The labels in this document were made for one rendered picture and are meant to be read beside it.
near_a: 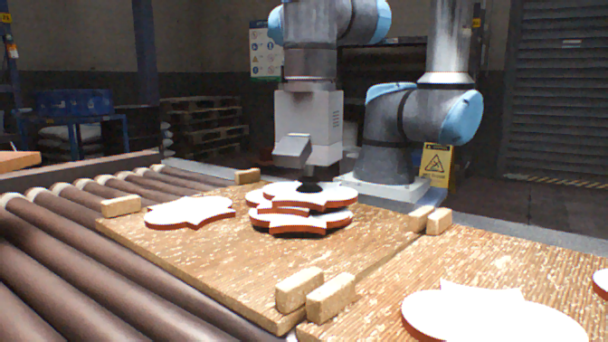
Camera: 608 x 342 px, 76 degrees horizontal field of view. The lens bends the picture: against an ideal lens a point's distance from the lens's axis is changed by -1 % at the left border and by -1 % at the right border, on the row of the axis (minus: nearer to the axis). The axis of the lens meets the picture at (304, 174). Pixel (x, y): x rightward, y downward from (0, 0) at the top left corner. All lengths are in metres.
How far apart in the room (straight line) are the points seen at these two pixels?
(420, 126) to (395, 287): 0.50
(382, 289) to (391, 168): 0.53
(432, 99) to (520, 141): 4.29
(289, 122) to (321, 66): 0.09
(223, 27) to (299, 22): 6.24
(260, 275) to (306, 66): 0.28
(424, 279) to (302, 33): 0.34
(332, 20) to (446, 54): 0.36
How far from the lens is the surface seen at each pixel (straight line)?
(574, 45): 5.12
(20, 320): 0.50
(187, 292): 0.49
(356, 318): 0.39
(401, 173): 0.96
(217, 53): 6.85
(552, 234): 0.73
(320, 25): 0.56
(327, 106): 0.55
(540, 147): 5.13
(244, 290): 0.43
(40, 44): 5.55
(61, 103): 3.72
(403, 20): 5.39
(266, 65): 6.25
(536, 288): 0.50
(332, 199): 0.57
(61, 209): 0.88
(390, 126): 0.93
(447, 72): 0.87
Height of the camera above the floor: 1.15
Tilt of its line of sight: 14 degrees down
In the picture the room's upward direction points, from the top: straight up
